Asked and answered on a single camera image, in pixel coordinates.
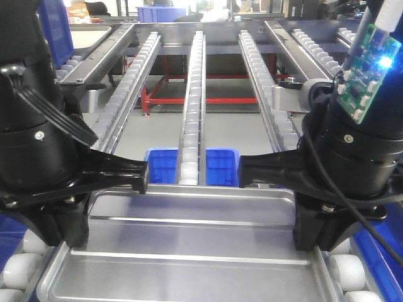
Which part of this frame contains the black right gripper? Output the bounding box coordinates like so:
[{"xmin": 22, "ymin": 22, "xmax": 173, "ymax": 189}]
[{"xmin": 238, "ymin": 0, "xmax": 403, "ymax": 252}]

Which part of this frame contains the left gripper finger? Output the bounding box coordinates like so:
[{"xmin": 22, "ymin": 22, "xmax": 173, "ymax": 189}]
[{"xmin": 1, "ymin": 188, "xmax": 91, "ymax": 247}]

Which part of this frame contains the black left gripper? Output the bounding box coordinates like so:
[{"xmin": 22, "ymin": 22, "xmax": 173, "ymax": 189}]
[{"xmin": 1, "ymin": 1, "xmax": 148, "ymax": 194}]

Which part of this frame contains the silver ribbed metal tray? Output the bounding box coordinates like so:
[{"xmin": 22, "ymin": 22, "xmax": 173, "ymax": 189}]
[{"xmin": 37, "ymin": 185, "xmax": 342, "ymax": 301}]

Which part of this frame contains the grey tray far left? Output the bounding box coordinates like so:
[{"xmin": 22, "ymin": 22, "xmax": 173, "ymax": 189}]
[{"xmin": 70, "ymin": 25, "xmax": 112, "ymax": 50}]

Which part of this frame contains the blue bin below centre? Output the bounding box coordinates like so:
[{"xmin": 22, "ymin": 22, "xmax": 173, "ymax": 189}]
[{"xmin": 144, "ymin": 147, "xmax": 240, "ymax": 187}]

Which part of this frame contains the left steel divider beam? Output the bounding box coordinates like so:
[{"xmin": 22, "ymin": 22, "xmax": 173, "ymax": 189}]
[{"xmin": 60, "ymin": 23, "xmax": 135, "ymax": 86}]

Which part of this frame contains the steel divider beam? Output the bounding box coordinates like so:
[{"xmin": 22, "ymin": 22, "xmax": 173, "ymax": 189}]
[
  {"xmin": 265, "ymin": 21, "xmax": 326, "ymax": 82},
  {"xmin": 60, "ymin": 23, "xmax": 135, "ymax": 86}
]

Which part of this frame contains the right steel divider beam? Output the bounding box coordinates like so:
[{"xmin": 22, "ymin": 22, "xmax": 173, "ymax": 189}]
[{"xmin": 265, "ymin": 21, "xmax": 326, "ymax": 82}]

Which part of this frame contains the green circuit board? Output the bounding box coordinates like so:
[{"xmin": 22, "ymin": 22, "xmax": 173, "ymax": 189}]
[{"xmin": 337, "ymin": 24, "xmax": 401, "ymax": 125}]

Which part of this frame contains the orange cardboard box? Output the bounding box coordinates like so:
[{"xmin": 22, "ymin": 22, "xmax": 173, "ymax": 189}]
[{"xmin": 67, "ymin": 2, "xmax": 91, "ymax": 25}]

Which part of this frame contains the far blue bin background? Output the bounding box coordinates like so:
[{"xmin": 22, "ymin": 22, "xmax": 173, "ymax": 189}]
[{"xmin": 137, "ymin": 6, "xmax": 186, "ymax": 23}]

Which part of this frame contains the blue bin upper left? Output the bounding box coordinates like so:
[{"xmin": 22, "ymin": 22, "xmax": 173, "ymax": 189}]
[{"xmin": 37, "ymin": 0, "xmax": 74, "ymax": 69}]

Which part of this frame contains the left white roller rail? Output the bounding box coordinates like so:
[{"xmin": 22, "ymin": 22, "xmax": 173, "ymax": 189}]
[{"xmin": 1, "ymin": 33, "xmax": 161, "ymax": 301}]

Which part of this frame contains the white roller rail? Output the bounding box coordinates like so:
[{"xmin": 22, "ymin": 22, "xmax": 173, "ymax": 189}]
[
  {"xmin": 1, "ymin": 33, "xmax": 161, "ymax": 301},
  {"xmin": 239, "ymin": 30, "xmax": 383, "ymax": 301},
  {"xmin": 176, "ymin": 31, "xmax": 207, "ymax": 186}
]

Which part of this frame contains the red metal frame cart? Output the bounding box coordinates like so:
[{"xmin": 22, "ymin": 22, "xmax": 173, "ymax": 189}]
[{"xmin": 123, "ymin": 55, "xmax": 293, "ymax": 118}]

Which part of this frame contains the centre white roller rail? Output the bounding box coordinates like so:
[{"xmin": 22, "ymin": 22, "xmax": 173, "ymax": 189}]
[{"xmin": 176, "ymin": 31, "xmax": 207, "ymax": 186}]

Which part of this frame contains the right white roller rail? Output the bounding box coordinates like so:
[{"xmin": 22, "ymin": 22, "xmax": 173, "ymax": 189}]
[{"xmin": 239, "ymin": 30, "xmax": 383, "ymax": 301}]

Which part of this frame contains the far left roller rail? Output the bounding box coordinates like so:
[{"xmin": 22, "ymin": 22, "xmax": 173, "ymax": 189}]
[{"xmin": 56, "ymin": 55, "xmax": 82, "ymax": 81}]

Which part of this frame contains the far right roller rail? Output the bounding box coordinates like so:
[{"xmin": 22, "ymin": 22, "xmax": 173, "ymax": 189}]
[{"xmin": 291, "ymin": 28, "xmax": 343, "ymax": 77}]

